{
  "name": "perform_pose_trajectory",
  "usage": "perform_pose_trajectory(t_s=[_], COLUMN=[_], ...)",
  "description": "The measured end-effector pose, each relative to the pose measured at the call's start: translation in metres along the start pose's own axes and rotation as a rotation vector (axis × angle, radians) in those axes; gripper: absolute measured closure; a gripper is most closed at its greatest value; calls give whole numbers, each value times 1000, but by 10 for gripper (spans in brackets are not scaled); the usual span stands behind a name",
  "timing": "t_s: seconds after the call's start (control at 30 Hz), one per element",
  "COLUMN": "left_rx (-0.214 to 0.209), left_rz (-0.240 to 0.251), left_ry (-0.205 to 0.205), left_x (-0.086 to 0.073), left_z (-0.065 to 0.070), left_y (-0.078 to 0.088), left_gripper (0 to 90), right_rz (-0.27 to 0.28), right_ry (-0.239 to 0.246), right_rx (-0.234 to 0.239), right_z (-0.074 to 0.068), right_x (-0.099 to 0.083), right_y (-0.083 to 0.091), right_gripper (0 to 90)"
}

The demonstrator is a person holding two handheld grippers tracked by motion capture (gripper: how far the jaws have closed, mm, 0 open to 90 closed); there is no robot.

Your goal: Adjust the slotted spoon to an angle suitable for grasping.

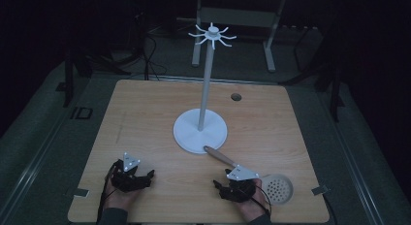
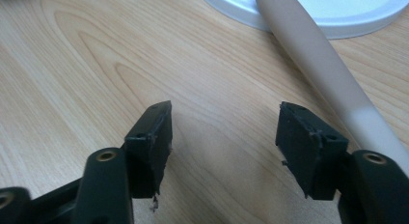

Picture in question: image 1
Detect metal floor rail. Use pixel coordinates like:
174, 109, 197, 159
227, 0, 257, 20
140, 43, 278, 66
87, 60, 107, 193
151, 75, 279, 86

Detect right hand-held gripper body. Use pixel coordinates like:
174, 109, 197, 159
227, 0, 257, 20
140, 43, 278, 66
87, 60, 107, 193
220, 164, 261, 204

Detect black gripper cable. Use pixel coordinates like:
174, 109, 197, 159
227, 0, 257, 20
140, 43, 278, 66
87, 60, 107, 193
96, 162, 118, 223
257, 184, 273, 217

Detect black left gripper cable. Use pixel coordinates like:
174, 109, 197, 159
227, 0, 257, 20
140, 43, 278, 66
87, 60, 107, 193
96, 162, 118, 223

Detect skimmer spoon with wooden handle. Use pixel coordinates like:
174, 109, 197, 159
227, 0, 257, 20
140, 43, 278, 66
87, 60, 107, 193
203, 145, 295, 206

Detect black floor cables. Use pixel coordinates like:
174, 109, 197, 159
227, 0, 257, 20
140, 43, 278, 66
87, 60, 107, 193
141, 30, 169, 81

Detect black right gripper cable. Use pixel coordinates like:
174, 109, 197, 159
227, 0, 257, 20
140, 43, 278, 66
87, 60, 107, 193
257, 184, 273, 217

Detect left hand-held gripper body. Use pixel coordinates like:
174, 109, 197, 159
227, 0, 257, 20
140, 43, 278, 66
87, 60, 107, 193
110, 151, 148, 193

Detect black metal stand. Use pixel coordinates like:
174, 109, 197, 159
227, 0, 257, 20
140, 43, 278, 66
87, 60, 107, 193
55, 11, 153, 109
279, 20, 345, 123

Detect white metal table frame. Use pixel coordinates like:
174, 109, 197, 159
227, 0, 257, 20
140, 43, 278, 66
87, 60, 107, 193
191, 0, 288, 73

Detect white utensil rack stand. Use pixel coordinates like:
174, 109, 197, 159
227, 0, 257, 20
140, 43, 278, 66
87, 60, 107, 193
173, 21, 237, 155

